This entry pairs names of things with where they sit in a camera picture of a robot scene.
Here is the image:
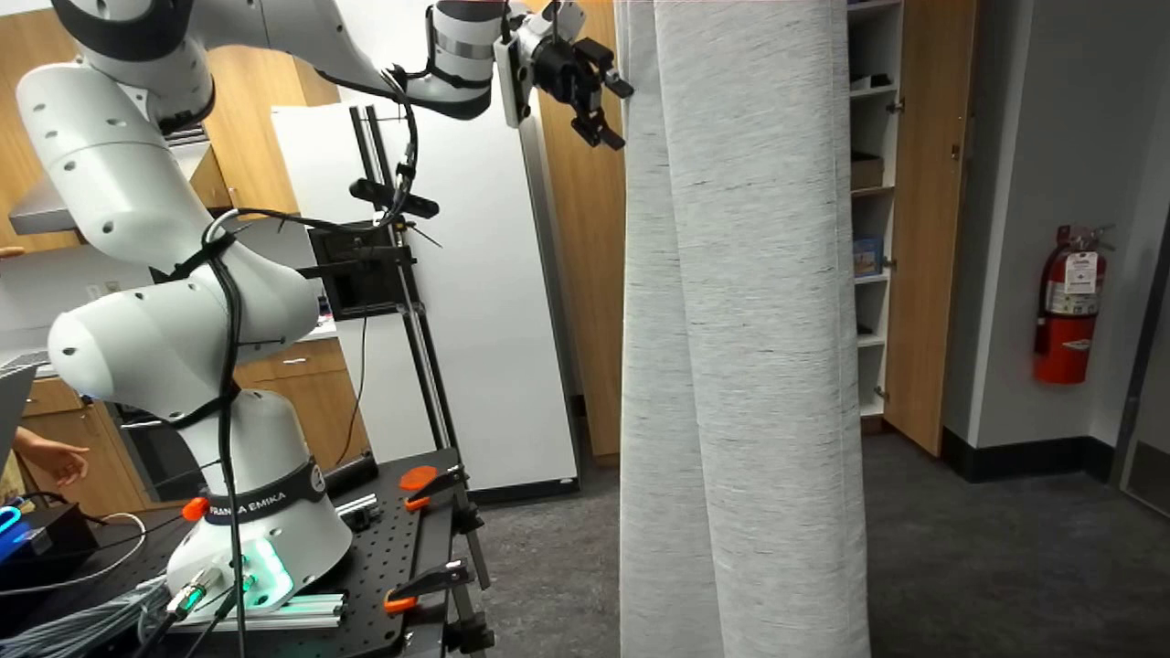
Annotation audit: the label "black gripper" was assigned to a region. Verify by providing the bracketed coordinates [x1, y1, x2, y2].
[529, 32, 636, 148]

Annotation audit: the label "grey fabric curtain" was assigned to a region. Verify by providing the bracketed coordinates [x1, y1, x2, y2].
[619, 0, 871, 658]

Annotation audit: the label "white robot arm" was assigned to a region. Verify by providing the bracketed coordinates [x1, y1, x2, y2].
[15, 0, 633, 609]

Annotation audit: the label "person bare hand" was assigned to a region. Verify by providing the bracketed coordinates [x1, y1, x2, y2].
[15, 426, 88, 484]

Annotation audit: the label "white refrigerator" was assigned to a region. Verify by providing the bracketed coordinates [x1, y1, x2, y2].
[272, 102, 578, 488]

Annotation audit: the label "wooden kitchen cabinets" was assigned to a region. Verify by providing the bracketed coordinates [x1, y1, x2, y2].
[15, 0, 378, 521]

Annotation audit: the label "orange black bar clamp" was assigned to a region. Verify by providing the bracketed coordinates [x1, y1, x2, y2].
[399, 464, 481, 533]

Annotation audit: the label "red fire extinguisher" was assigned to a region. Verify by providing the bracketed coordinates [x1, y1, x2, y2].
[1030, 227, 1109, 386]

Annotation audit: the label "black perforated robot table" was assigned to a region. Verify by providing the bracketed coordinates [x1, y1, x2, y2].
[0, 453, 495, 658]

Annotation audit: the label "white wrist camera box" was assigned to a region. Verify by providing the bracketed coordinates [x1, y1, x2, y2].
[495, 24, 535, 129]

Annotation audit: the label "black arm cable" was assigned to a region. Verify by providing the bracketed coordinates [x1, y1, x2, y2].
[196, 70, 423, 658]

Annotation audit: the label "black camera tripod stand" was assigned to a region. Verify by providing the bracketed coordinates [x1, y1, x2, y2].
[312, 107, 458, 449]

